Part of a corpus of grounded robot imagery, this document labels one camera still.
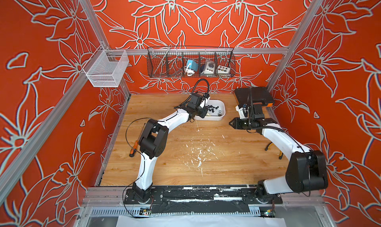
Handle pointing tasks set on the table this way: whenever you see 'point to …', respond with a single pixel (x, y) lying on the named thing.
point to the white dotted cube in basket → (222, 69)
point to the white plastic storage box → (216, 111)
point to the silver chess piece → (220, 114)
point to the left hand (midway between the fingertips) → (205, 107)
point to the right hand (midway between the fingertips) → (229, 122)
